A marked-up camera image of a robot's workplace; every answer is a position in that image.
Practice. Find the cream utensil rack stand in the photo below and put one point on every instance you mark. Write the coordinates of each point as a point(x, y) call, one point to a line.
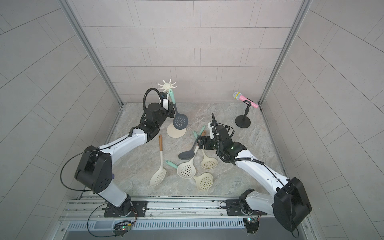
point(171, 130)

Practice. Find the cream skimmer wooden handle left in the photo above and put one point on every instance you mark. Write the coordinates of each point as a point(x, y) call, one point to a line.
point(160, 174)

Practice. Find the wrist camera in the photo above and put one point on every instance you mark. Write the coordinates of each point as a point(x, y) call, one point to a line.
point(210, 127)
point(163, 100)

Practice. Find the black microphone stand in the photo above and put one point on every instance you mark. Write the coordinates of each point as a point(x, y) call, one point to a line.
point(243, 121)

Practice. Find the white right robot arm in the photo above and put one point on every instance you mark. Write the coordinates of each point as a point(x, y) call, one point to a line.
point(290, 204)

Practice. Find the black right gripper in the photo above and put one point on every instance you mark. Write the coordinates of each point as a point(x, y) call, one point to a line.
point(207, 146)

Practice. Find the cream skimmer green handle right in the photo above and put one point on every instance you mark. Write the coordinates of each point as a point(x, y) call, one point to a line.
point(207, 162)

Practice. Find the pink toy microphone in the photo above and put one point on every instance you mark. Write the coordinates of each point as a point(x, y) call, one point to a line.
point(239, 96)

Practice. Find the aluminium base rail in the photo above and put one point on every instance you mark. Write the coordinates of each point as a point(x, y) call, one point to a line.
point(172, 207)

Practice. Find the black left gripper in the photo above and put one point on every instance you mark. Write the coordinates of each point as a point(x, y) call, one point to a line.
point(170, 111)

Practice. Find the cream skimmer green handle bottom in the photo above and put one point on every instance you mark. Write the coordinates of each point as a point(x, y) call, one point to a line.
point(204, 181)

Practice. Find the cream skimmer green handle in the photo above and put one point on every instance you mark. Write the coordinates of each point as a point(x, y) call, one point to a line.
point(204, 181)
point(207, 162)

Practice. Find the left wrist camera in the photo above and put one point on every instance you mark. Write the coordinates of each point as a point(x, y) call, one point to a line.
point(163, 100)

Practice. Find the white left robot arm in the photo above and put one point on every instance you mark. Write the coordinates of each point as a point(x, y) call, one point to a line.
point(95, 167)

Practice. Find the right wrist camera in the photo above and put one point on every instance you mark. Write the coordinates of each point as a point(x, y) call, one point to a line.
point(210, 127)

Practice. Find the grey skimmer green handle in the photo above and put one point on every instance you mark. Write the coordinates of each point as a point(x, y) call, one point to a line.
point(184, 156)
point(180, 121)

